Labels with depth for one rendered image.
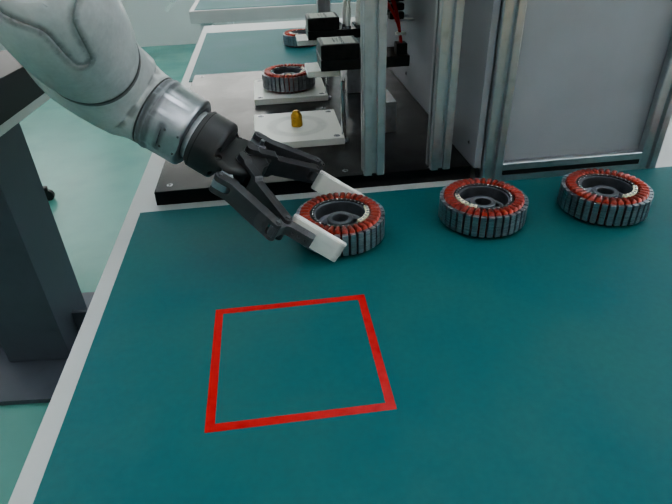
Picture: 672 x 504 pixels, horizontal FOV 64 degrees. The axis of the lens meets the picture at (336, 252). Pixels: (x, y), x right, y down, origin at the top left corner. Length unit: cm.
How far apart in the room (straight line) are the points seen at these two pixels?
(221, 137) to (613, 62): 55
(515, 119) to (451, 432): 51
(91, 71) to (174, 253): 24
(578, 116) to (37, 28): 69
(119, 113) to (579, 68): 60
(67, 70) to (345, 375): 37
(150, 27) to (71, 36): 530
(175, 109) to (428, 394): 42
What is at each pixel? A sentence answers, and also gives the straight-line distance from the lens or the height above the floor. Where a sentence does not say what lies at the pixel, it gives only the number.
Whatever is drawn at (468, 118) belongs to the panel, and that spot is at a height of 83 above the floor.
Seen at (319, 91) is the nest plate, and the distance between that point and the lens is 116.
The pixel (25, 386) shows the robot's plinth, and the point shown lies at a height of 2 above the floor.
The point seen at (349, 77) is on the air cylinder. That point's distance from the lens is 117.
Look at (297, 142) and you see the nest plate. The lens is 90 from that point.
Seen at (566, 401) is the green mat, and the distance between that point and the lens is 51.
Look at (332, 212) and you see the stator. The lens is 71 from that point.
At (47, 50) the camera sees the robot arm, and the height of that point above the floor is 101.
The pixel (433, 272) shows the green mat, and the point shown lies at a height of 75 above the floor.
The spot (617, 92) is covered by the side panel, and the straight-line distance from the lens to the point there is 90.
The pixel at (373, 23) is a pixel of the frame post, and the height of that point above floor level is 98.
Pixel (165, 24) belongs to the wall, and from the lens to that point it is 579.
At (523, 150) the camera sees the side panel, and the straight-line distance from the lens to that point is 86.
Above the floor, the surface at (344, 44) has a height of 92.
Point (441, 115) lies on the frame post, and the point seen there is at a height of 85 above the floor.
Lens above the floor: 111
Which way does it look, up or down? 33 degrees down
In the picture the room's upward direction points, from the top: 2 degrees counter-clockwise
